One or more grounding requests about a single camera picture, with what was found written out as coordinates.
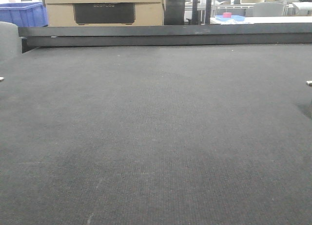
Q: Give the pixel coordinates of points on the large cardboard box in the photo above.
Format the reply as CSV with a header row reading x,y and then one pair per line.
x,y
146,14

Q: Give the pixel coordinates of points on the black box beside cardboard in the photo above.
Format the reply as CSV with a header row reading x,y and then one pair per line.
x,y
174,12

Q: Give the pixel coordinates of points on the small metal bolt right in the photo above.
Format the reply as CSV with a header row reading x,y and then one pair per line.
x,y
309,83

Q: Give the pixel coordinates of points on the blue plastic crate background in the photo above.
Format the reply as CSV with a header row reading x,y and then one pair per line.
x,y
24,14

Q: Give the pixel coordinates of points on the black conveyor side rail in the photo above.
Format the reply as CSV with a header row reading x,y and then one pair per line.
x,y
186,35

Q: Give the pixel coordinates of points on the dark grey conveyor belt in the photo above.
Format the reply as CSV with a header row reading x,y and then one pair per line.
x,y
208,135

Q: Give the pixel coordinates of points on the black vertical post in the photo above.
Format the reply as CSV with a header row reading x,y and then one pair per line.
x,y
195,20

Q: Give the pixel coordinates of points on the pink block in tray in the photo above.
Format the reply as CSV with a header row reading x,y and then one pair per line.
x,y
227,15

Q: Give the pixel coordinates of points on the blue tray on table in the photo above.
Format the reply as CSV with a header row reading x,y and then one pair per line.
x,y
230,18

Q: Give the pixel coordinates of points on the grey rounded machine cover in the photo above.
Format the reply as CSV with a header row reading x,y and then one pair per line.
x,y
10,42

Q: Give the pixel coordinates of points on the white table background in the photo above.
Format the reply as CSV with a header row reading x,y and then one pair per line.
x,y
256,20

